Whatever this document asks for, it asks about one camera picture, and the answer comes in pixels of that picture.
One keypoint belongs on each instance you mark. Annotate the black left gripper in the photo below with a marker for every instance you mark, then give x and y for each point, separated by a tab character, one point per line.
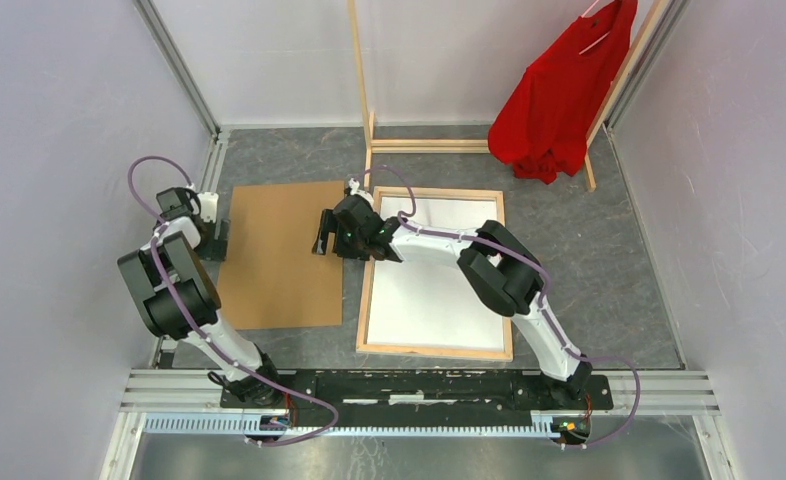
218	249

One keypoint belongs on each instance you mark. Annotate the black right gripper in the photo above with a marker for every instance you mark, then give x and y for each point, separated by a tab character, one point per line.
329	224

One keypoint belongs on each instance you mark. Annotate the brown backing board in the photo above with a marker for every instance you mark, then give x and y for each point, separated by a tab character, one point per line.
271	278

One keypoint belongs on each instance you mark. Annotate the printed photo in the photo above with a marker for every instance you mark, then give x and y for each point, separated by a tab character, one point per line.
422	305

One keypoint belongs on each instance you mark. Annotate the white wooden picture frame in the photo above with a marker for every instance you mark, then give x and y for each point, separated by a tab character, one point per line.
440	193

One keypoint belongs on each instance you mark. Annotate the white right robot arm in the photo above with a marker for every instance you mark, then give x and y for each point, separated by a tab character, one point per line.
504	275

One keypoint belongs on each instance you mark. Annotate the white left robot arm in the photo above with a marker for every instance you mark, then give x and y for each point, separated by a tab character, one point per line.
176	298

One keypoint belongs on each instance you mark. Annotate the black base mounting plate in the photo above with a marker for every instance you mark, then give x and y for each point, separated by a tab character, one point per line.
419	391

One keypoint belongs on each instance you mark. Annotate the red t-shirt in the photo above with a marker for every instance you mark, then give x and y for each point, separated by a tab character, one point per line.
542	129

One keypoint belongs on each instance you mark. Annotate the wooden clothes rack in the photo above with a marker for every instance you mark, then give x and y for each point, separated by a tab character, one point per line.
654	19

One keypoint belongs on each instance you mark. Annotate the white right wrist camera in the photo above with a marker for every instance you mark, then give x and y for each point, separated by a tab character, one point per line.
353	187

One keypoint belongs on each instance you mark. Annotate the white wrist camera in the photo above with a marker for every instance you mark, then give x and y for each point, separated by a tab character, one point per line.
353	187
205	206

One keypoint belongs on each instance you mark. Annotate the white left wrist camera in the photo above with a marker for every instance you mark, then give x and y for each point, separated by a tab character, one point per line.
205	206

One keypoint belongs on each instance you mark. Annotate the aluminium rail with cable comb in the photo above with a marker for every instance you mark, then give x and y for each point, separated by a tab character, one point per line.
185	402

